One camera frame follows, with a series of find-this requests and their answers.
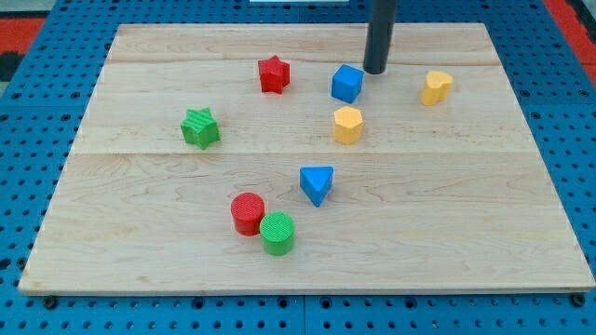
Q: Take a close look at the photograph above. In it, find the blue cube block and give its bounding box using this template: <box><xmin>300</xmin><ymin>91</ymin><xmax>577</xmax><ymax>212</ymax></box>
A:
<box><xmin>331</xmin><ymin>64</ymin><xmax>364</xmax><ymax>103</ymax></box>

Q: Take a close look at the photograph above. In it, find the red cylinder block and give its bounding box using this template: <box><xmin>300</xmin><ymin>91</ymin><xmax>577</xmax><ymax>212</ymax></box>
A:
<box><xmin>230</xmin><ymin>193</ymin><xmax>265</xmax><ymax>236</ymax></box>

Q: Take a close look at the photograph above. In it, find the blue triangle block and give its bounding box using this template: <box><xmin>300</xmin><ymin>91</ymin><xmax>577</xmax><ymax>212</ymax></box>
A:
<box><xmin>299</xmin><ymin>166</ymin><xmax>334</xmax><ymax>208</ymax></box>

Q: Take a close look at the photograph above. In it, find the green cylinder block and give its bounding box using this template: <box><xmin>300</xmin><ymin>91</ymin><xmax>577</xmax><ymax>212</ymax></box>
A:
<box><xmin>260</xmin><ymin>211</ymin><xmax>295</xmax><ymax>256</ymax></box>

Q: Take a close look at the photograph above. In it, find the black cylindrical robot arm rod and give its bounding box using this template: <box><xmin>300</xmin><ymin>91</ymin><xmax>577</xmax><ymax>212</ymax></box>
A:
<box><xmin>363</xmin><ymin>0</ymin><xmax>399</xmax><ymax>74</ymax></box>

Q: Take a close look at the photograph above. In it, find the yellow hexagon block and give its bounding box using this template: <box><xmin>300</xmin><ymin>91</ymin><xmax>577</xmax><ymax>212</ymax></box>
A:
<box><xmin>333</xmin><ymin>106</ymin><xmax>363</xmax><ymax>144</ymax></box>

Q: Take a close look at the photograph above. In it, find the yellow heart block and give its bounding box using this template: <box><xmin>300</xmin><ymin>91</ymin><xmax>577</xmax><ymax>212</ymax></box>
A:
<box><xmin>420</xmin><ymin>71</ymin><xmax>454</xmax><ymax>106</ymax></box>

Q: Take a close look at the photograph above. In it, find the light wooden board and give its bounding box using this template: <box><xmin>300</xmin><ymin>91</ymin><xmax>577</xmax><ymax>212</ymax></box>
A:
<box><xmin>19</xmin><ymin>23</ymin><xmax>595</xmax><ymax>296</ymax></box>

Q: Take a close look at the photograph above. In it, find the red star block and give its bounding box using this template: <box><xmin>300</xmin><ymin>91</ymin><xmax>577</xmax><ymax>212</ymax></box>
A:
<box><xmin>258</xmin><ymin>55</ymin><xmax>291</xmax><ymax>94</ymax></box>

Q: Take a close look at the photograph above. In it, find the green star block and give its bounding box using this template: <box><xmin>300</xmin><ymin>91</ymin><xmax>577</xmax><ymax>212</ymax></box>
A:
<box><xmin>180</xmin><ymin>107</ymin><xmax>221</xmax><ymax>150</ymax></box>

